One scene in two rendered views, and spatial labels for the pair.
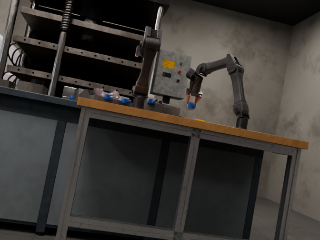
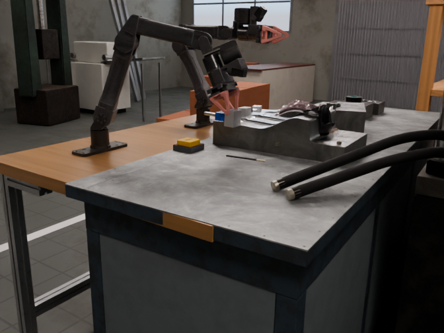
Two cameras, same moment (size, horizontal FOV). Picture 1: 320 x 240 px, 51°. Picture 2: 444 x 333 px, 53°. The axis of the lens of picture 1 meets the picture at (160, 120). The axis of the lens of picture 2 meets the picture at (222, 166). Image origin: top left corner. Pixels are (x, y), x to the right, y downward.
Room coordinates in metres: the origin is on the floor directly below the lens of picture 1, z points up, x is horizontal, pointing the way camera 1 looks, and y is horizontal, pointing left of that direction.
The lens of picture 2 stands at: (3.24, -1.30, 1.19)
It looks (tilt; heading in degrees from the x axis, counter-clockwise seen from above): 16 degrees down; 133
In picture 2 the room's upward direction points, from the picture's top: 1 degrees clockwise
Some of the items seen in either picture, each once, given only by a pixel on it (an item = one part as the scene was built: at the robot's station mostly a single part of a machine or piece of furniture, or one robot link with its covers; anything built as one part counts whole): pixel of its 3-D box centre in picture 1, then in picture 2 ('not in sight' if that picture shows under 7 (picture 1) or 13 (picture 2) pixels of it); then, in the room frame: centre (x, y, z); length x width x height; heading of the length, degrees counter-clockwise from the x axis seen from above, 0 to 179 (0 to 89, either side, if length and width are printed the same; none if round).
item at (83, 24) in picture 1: (88, 35); not in sight; (3.13, 0.82, 1.51); 1.10 x 0.70 x 0.05; 101
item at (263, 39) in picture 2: not in sight; (271, 34); (2.14, 0.17, 1.20); 0.09 x 0.07 x 0.07; 8
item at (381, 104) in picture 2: (1, 85); (365, 106); (2.14, 1.05, 0.83); 0.17 x 0.13 x 0.06; 11
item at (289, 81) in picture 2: not in sight; (273, 85); (-1.56, 5.19, 0.35); 2.06 x 0.66 x 0.70; 98
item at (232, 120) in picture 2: (192, 105); (221, 115); (2.21, -0.20, 0.93); 0.13 x 0.05 x 0.05; 11
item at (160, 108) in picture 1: (153, 109); (289, 128); (2.32, 0.06, 0.87); 0.50 x 0.26 x 0.14; 11
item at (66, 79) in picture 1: (77, 86); not in sight; (3.12, 0.82, 1.01); 1.10 x 0.74 x 0.05; 101
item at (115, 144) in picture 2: (241, 124); (100, 139); (1.89, -0.46, 0.84); 0.20 x 0.07 x 0.08; 98
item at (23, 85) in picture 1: (33, 89); (349, 109); (2.15, 0.85, 0.83); 0.20 x 0.15 x 0.07; 11
